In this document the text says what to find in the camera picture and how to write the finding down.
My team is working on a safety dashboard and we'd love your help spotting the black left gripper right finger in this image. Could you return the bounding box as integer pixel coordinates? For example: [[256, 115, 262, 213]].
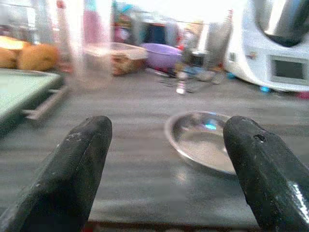
[[223, 116, 309, 232]]

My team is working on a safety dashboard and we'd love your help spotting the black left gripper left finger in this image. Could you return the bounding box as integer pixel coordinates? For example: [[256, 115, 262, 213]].
[[0, 115, 113, 232]]

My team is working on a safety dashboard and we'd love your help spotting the round steel plate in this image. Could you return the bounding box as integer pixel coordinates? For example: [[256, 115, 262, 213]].
[[164, 111, 239, 175]]

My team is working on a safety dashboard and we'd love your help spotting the brown bread loaf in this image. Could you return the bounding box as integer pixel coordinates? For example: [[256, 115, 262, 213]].
[[0, 36, 60, 72]]

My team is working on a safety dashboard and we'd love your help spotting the white kitchen appliance with screen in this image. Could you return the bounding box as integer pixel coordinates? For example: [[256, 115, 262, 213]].
[[225, 0, 309, 93]]

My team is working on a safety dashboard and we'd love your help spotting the clear plastic food container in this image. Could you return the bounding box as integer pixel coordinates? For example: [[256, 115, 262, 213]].
[[83, 42, 148, 77]]

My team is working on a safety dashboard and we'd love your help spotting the tall clear glass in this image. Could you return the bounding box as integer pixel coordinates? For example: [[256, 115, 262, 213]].
[[56, 0, 114, 90]]

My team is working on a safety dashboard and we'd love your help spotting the steel box grater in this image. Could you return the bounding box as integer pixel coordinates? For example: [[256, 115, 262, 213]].
[[197, 21, 233, 71]]

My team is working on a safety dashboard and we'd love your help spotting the purple plastic bowl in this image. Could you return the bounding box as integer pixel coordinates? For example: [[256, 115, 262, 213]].
[[141, 43, 182, 71]]

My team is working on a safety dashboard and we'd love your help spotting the steel jug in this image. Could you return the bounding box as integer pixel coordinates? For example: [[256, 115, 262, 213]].
[[253, 0, 309, 47]]

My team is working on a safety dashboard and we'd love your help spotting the green tray with handle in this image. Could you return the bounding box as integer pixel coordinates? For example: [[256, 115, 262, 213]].
[[0, 68, 68, 136]]

